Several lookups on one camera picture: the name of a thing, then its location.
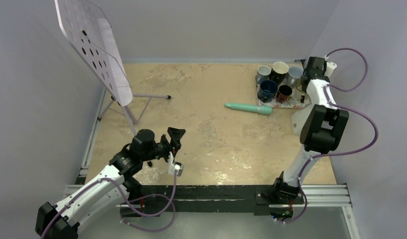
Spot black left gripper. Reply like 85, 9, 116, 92
140, 127, 184, 164

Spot light grey mug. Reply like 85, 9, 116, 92
284, 66, 304, 88

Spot cream mug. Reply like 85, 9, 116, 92
295, 78, 309, 103

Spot black mug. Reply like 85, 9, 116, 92
269, 61, 289, 85

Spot brown mug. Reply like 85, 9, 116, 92
276, 85, 292, 103

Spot dark blue mug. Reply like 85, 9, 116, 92
257, 80, 278, 103

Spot grey mug with lettering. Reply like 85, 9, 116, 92
255, 65, 271, 84

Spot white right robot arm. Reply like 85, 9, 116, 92
271, 57, 349, 203

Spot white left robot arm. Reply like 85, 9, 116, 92
35, 127, 186, 239

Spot floral tray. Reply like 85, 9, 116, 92
255, 80, 311, 109

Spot white box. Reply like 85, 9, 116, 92
291, 104, 313, 136

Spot lilac tripod stand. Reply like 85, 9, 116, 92
97, 94, 172, 168

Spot mint green tube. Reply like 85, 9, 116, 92
224, 103, 272, 115

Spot perforated calibration board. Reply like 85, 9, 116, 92
55, 0, 133, 107

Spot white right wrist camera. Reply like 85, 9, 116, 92
325, 56, 338, 77

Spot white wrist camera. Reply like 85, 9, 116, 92
167, 151, 184, 177
325, 56, 338, 77

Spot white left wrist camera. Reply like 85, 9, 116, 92
167, 151, 184, 177

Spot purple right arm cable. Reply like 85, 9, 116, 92
297, 47, 379, 182

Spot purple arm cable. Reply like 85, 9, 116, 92
297, 47, 379, 182
39, 170, 178, 239

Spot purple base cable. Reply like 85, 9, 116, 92
120, 193, 176, 232

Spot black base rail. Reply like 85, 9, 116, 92
128, 185, 304, 216

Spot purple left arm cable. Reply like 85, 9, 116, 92
39, 170, 178, 239

